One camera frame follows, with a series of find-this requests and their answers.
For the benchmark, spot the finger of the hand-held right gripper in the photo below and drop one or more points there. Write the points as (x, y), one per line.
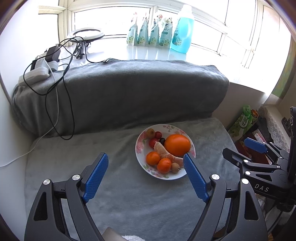
(254, 144)
(235, 157)

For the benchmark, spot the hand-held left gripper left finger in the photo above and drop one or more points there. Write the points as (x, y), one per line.
(96, 176)

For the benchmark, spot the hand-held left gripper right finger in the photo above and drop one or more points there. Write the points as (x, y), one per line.
(195, 178)

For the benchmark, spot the small tangerine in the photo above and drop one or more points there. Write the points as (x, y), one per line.
(153, 158)
(164, 165)

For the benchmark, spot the large orange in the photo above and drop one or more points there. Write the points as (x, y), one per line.
(177, 145)

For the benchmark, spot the peeled pomelo segment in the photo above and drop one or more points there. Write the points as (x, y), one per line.
(165, 154)

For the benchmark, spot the red cherry tomato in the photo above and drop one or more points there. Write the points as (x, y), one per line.
(153, 142)
(158, 134)

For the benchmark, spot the white floral plate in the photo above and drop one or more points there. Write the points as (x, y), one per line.
(141, 143)

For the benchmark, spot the green package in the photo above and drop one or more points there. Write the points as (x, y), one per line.
(241, 122)

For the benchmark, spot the white lace cloth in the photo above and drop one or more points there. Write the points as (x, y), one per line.
(275, 129)

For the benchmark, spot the light grey blanket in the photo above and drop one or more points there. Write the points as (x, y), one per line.
(129, 197)

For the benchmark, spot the beige cloth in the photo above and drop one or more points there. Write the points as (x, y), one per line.
(112, 235)

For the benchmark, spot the white fuzzy cloth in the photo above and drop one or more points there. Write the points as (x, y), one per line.
(130, 238)

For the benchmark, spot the white board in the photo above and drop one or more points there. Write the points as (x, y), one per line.
(11, 139)

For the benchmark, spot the dark grey blanket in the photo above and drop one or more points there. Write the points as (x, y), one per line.
(138, 92)

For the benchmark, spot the white power strip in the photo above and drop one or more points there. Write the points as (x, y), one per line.
(34, 75)

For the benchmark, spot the white charger plug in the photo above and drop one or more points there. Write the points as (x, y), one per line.
(52, 66)

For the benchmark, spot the black power adapter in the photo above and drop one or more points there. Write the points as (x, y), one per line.
(53, 53)

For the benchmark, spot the blue detergent bottle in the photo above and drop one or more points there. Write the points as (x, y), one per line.
(182, 32)

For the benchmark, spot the white window frame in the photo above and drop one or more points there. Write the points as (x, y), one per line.
(159, 5)

